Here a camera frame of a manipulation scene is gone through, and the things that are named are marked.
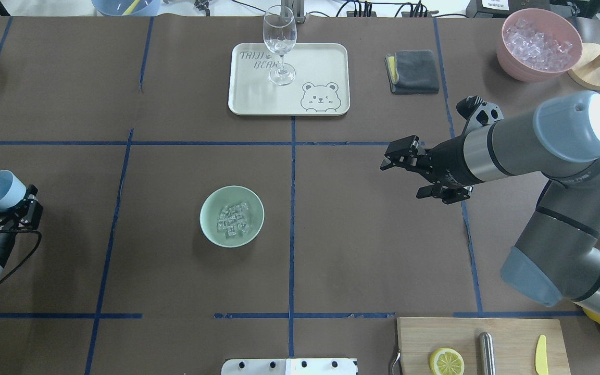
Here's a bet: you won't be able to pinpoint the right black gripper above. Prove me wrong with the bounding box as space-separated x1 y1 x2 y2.
380 135 476 204

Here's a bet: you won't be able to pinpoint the light blue plastic cup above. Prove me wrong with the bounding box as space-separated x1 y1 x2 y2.
0 169 27 212

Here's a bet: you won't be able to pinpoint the pale green bowl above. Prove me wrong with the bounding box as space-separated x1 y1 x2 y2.
199 185 265 248

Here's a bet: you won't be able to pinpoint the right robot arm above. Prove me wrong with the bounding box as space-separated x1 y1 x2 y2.
380 91 600 317

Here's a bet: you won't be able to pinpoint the pink bowl of ice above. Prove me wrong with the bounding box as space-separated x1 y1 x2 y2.
497 8 583 82

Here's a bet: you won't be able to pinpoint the ice cubes in bowl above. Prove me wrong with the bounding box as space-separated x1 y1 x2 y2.
216 201 252 238

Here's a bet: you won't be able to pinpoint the blue bowl background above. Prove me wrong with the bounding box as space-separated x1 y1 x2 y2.
91 1 161 17

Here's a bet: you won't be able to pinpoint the grey yellow folded cloth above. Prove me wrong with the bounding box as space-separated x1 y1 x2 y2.
385 50 440 94

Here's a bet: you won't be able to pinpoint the cream bear tray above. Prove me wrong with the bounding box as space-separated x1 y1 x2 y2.
227 43 351 116

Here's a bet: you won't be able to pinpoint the clear wine glass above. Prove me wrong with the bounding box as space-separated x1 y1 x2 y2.
262 5 297 86

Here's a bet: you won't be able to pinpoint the lemon half slice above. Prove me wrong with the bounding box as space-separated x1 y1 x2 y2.
429 347 465 375

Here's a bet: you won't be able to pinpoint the wooden cutting board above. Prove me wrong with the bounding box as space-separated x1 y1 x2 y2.
397 317 571 374

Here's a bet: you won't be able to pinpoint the steel muddler black cap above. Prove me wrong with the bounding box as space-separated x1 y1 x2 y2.
479 332 497 374

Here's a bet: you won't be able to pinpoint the yellow plastic knife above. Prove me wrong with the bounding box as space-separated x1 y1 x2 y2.
534 334 548 375

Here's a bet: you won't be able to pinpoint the black braided cable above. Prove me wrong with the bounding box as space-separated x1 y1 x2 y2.
0 229 43 287

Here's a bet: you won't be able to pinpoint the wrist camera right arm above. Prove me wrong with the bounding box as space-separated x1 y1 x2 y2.
456 96 505 135

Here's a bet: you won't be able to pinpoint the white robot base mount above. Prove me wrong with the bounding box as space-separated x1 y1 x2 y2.
221 357 359 374

